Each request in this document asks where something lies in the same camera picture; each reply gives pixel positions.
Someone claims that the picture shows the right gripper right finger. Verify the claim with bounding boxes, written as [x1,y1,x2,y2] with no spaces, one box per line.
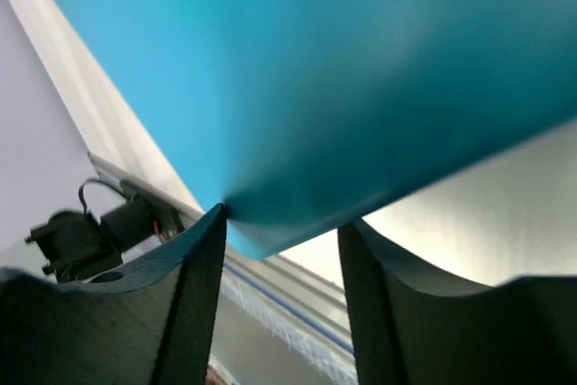
[338,220,576,384]

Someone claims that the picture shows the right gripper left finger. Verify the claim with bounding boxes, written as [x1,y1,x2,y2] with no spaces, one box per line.
[1,205,226,384]

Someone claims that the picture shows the teal chocolate box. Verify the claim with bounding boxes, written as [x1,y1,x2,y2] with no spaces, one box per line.
[54,0,576,259]

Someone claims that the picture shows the aluminium front rail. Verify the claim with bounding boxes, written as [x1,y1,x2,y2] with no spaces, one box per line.
[88,152,353,359]

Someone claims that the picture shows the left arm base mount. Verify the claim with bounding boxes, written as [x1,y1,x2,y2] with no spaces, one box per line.
[25,178,184,283]

